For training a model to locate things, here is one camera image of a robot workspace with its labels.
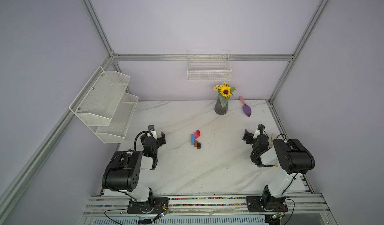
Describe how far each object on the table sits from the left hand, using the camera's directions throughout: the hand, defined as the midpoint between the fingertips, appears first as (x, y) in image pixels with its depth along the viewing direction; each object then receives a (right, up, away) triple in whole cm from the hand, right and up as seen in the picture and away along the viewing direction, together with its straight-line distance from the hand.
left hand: (154, 134), depth 94 cm
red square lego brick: (+28, 0, +4) cm, 29 cm away
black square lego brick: (+29, -7, -1) cm, 30 cm away
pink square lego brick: (+26, -1, +3) cm, 27 cm away
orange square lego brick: (+27, -6, 0) cm, 27 cm away
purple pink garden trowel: (+66, +18, +20) cm, 71 cm away
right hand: (+65, 0, +4) cm, 65 cm away
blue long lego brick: (+25, -4, +1) cm, 25 cm away
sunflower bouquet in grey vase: (+46, +28, -1) cm, 54 cm away
